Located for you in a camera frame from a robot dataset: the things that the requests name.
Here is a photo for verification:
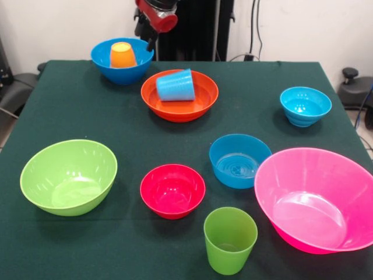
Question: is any dark green tablecloth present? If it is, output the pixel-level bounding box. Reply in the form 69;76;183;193
0;59;373;280

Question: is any black pedestal foot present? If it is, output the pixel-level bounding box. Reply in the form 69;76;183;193
0;62;47;114
337;67;373;107

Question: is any blue flat-bottomed bowl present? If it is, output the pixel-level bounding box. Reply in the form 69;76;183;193
209;134;273;190

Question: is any black equipment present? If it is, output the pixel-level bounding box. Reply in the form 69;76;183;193
0;37;13;86

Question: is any small light blue ribbed bowl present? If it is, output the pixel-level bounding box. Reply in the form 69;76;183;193
280;86;333;128

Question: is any orange cup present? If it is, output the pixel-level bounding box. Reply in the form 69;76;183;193
109;41;138;69

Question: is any small pink-red bowl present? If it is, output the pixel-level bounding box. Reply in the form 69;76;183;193
139;163;206;221

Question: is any orange-red bowl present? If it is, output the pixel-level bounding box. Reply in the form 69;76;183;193
140;69;220;123

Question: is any large pink bowl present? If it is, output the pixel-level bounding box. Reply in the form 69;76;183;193
254;147;373;255

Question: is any blue cup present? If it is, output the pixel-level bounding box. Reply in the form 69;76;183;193
155;68;196;103

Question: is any blue cable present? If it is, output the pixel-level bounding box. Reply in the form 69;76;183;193
353;83;373;129

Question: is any large blue bowl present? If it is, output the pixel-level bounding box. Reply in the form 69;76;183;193
90;37;155;86

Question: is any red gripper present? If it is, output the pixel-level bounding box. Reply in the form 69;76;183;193
134;0;179;52

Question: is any green bowl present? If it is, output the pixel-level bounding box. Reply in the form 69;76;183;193
19;139;118;217

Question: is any black hanging cable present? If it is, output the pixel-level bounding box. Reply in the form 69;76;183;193
249;0;263;61

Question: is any green cup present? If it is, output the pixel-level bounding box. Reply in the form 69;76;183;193
203;206;259;276

